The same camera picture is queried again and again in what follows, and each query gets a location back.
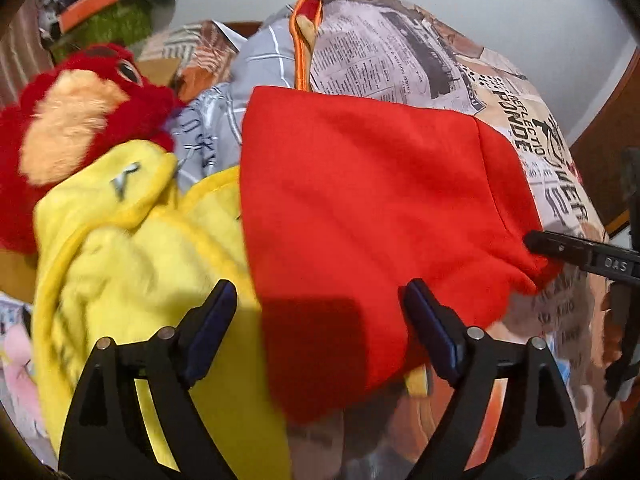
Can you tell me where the green orange clutter pile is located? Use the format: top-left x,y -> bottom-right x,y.
36,0 -> 176,63

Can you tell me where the newspaper print blanket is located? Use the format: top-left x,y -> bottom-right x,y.
286,0 -> 626,480

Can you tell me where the yellow garment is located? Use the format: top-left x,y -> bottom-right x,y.
32,140 -> 292,479

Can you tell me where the striped brown curtain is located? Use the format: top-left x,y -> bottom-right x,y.
0,0 -> 54,107

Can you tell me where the red plush toy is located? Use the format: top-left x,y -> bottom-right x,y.
1,44 -> 184,254

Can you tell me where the red hooded jacket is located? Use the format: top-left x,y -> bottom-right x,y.
240,86 -> 561,425

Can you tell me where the brown wooden door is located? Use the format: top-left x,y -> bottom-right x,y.
570,48 -> 639,235

